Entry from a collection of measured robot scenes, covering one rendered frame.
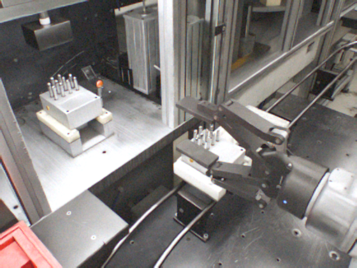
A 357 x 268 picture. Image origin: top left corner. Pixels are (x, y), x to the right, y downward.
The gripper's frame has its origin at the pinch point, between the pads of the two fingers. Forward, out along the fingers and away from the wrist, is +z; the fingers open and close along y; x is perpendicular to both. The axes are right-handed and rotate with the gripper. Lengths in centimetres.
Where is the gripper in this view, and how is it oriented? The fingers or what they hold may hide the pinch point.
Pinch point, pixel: (194, 129)
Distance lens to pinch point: 49.5
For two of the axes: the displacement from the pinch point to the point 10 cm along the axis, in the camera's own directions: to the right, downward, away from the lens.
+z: -7.5, -4.1, 5.3
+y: 0.0, -7.9, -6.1
